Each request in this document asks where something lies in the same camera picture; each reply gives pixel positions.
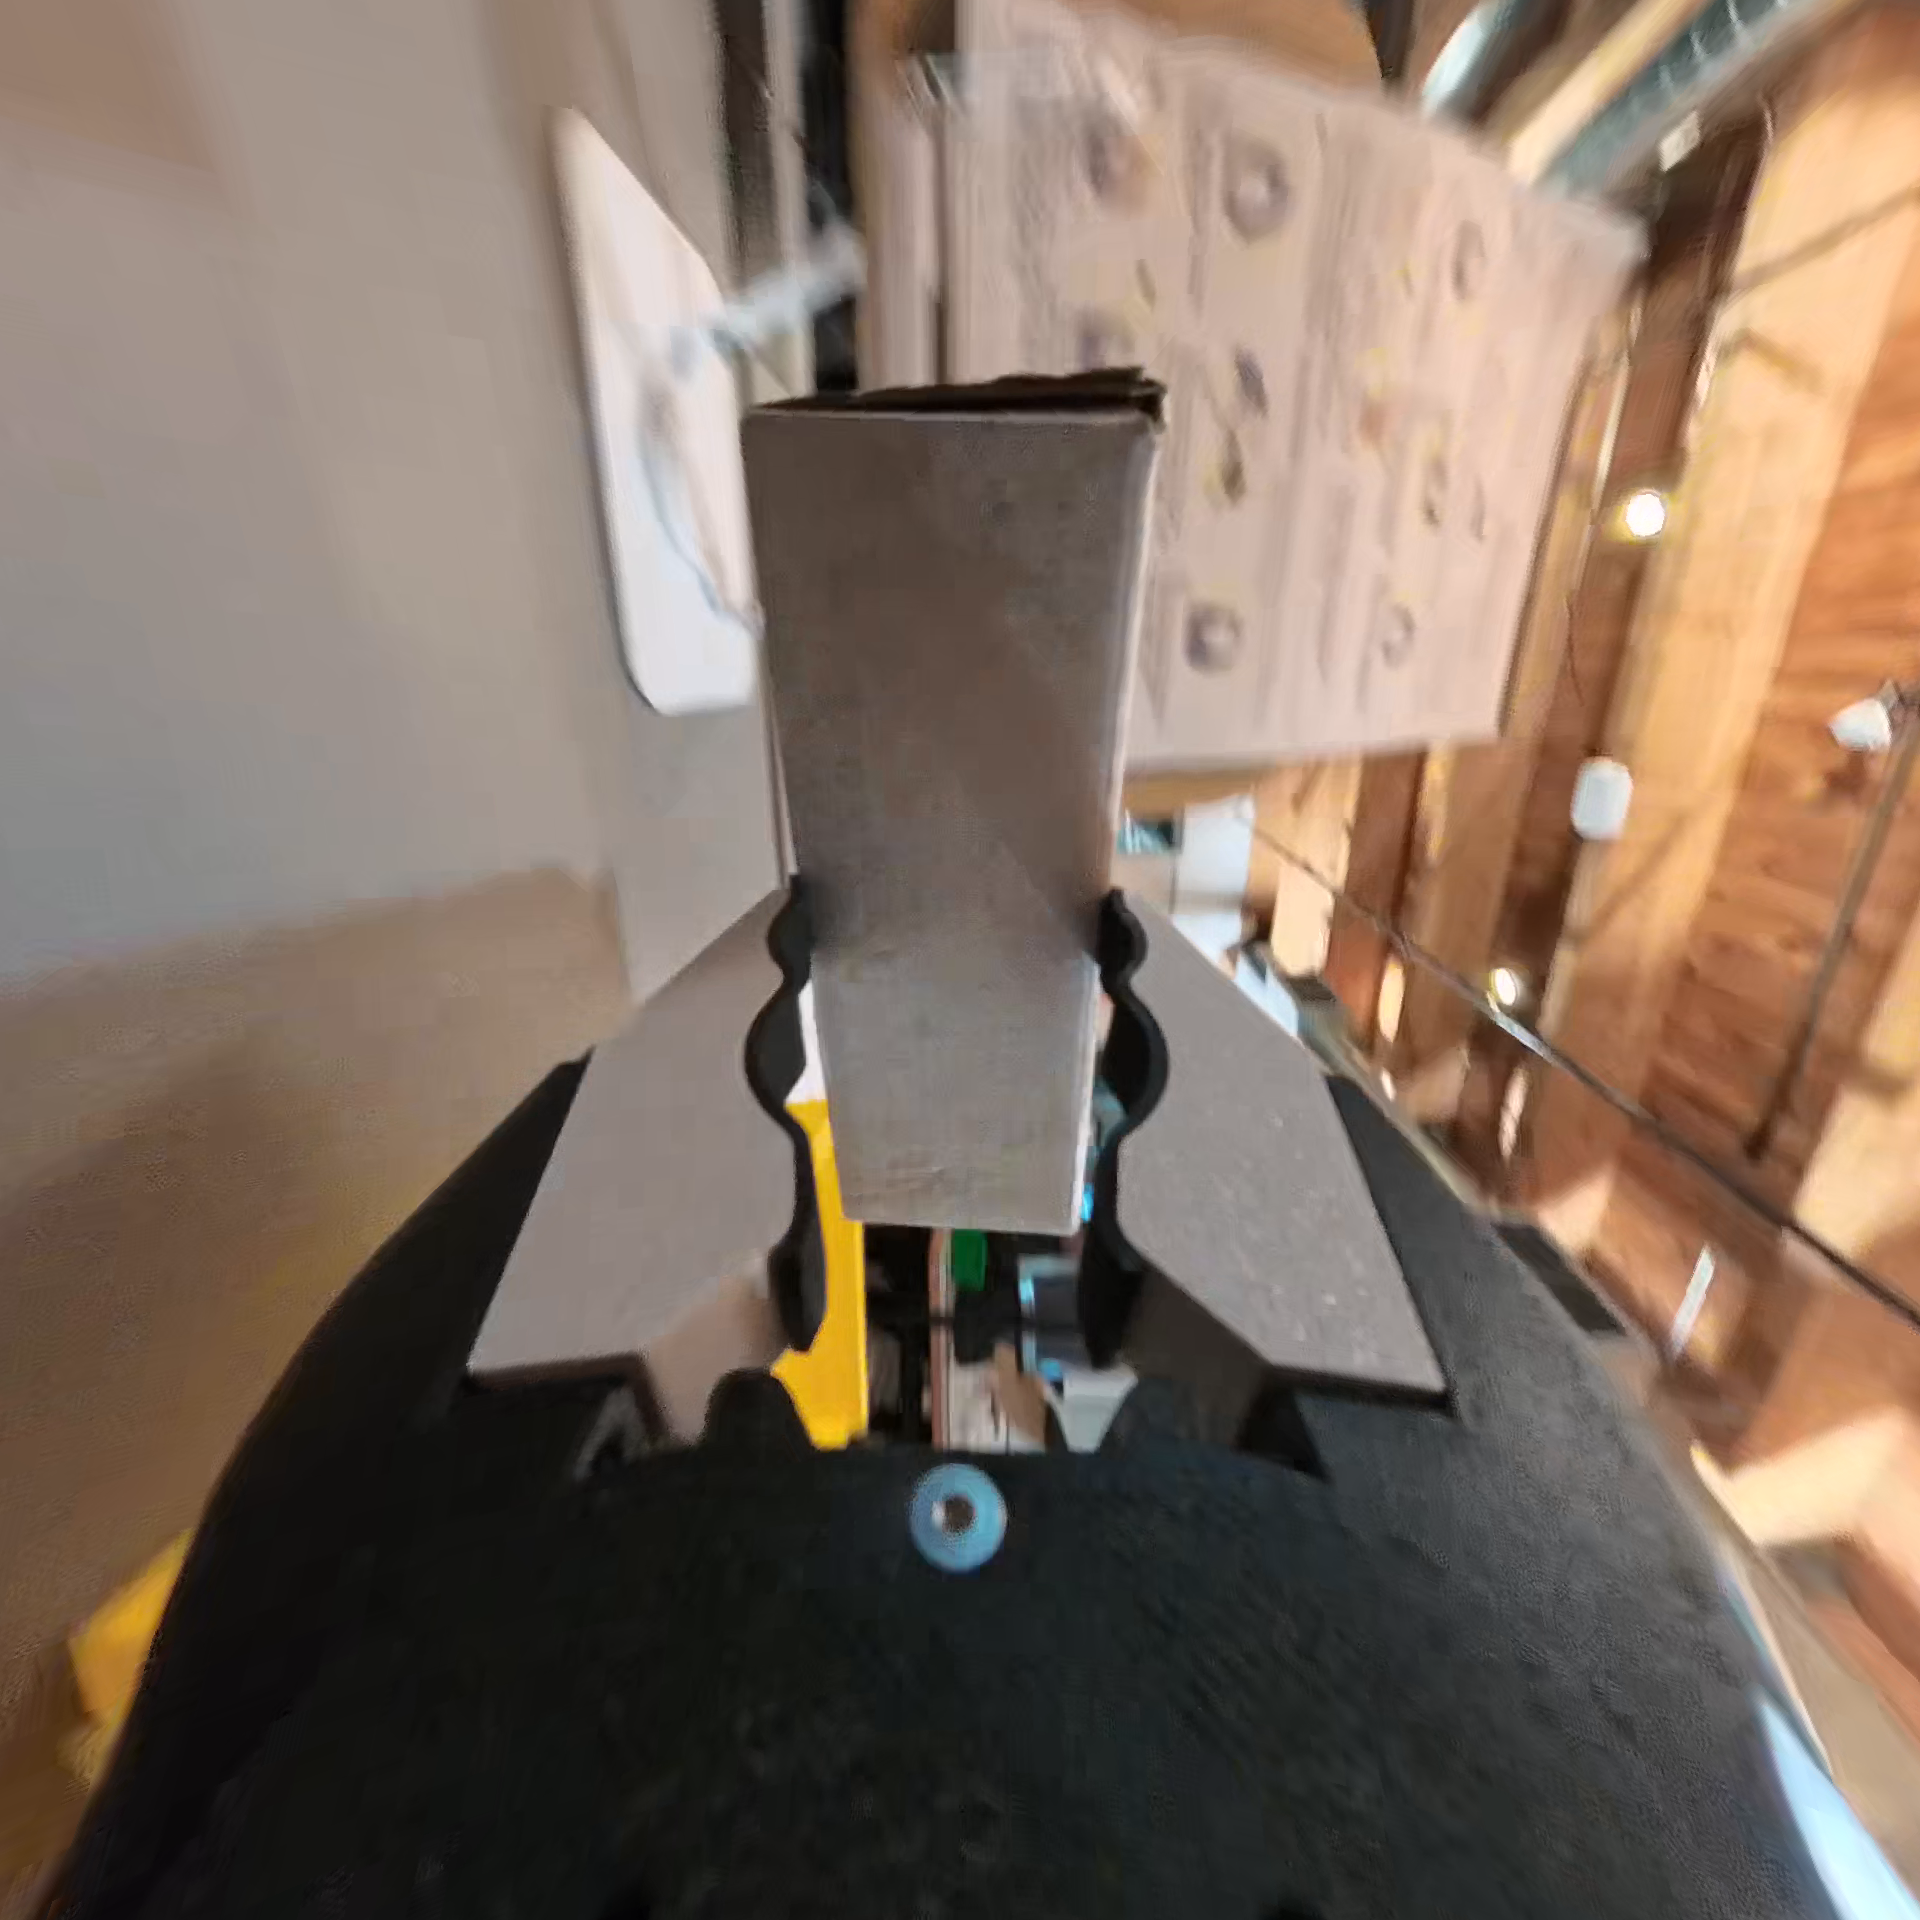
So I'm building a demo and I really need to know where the black overhead cable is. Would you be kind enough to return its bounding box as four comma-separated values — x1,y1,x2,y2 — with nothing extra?
1244,821,1920,1310

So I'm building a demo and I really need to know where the silver spiral air duct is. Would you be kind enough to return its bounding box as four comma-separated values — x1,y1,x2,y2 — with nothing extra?
1415,0,1869,189

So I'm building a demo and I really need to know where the grey cardboard box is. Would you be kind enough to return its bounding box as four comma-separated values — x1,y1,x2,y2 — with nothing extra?
737,363,1171,1242

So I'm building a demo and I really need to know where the white rounded board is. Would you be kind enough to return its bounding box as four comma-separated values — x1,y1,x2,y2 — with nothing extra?
552,103,761,717

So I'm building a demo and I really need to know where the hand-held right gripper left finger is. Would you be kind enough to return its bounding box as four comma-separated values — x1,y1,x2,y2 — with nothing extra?
468,881,830,1445

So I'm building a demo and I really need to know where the dark lamp pole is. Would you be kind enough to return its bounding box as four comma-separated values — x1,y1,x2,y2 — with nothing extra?
1744,682,1920,1159

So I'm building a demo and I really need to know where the yellow object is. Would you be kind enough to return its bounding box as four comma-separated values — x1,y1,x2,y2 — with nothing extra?
65,1529,192,1782
770,1097,873,1452

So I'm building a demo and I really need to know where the printed instruction sheet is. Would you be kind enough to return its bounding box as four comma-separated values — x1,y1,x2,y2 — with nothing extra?
935,0,1647,769

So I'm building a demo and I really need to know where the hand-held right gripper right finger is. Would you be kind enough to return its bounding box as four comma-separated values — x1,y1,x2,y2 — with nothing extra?
1076,887,1452,1450

